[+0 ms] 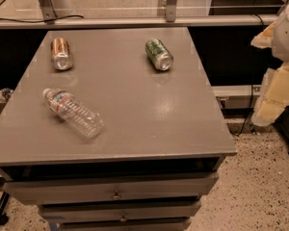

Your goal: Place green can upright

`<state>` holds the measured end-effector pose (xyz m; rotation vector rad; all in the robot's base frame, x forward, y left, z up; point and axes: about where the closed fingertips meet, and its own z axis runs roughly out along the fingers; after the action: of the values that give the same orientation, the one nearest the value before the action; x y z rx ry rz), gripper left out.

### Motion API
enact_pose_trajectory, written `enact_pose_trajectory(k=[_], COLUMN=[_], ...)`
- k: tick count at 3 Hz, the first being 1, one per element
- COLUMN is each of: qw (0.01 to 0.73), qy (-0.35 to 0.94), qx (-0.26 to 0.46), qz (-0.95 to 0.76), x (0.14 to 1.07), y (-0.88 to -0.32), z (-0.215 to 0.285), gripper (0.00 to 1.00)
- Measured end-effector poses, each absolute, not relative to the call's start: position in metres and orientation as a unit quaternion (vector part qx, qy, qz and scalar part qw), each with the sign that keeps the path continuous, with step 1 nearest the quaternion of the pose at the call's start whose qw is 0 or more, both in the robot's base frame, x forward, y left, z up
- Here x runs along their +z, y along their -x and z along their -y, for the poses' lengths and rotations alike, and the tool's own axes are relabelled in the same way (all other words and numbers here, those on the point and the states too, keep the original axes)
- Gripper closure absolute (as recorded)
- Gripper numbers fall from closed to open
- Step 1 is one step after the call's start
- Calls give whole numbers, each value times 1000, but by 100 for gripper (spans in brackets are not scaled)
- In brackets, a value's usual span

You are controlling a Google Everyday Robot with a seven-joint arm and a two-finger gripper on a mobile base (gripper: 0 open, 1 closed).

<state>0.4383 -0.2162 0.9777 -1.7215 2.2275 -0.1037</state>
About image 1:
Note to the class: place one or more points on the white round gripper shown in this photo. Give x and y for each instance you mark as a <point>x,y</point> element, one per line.
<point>287,33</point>

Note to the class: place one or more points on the green soda can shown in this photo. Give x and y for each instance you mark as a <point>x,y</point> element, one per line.
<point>159,54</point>

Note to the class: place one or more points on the orange soda can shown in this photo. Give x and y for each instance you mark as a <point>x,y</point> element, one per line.
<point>60,55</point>

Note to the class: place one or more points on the top grey drawer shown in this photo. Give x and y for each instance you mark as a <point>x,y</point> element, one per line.
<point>111,189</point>

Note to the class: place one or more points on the grey drawer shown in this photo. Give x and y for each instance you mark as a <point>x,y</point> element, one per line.
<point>121,211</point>
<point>158,224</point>
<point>111,189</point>

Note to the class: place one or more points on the grey drawer cabinet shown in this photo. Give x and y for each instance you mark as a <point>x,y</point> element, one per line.
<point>154,122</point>

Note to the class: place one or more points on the bottom grey drawer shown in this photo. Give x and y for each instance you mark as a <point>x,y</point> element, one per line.
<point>158,224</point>

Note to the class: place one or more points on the clear plastic water bottle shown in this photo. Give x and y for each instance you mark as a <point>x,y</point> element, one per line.
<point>64,105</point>

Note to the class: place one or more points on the middle grey drawer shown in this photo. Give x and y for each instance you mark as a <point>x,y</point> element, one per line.
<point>121,211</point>

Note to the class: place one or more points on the black stand leg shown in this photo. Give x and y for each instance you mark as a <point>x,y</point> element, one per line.
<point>3,202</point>

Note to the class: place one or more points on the grey metal rail frame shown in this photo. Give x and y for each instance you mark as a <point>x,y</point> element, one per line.
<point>74,14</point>

